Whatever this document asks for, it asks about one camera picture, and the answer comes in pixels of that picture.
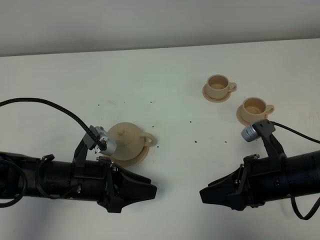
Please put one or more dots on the tan teacup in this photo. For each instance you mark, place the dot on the tan teacup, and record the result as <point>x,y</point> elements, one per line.
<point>256,106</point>
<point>220,82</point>

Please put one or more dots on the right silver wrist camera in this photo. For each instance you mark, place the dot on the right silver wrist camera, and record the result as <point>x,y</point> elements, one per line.
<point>264,129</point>

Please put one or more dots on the tan teapot saucer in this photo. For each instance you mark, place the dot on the tan teapot saucer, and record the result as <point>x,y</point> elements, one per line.
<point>134,161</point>

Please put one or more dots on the far tan teacup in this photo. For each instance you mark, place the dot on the far tan teacup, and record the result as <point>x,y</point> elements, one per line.
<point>220,82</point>

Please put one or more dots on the far tan saucer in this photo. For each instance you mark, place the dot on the far tan saucer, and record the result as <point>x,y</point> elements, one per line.
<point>215,95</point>

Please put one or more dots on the near tan teacup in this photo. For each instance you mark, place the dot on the near tan teacup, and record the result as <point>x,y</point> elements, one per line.
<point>256,106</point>

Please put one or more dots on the tan teapot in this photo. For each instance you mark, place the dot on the tan teapot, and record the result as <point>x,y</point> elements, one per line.
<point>130,140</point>

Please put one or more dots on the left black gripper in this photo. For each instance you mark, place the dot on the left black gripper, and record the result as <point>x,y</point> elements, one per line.
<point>134,188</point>

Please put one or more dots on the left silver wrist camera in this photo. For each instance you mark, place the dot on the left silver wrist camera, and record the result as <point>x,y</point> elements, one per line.
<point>88,144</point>

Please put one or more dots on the near tan saucer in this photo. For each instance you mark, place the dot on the near tan saucer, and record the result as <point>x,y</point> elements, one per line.
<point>245,119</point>

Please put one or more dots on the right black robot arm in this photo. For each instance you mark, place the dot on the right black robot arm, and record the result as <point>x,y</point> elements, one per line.
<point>258,181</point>

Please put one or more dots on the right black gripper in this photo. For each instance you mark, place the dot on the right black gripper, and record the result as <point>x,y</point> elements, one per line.
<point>244,195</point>

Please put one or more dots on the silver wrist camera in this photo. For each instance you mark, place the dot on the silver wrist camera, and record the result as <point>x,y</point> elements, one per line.
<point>264,129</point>
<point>88,144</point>

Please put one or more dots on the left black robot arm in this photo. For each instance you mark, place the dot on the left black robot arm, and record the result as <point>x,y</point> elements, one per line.
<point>101,181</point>

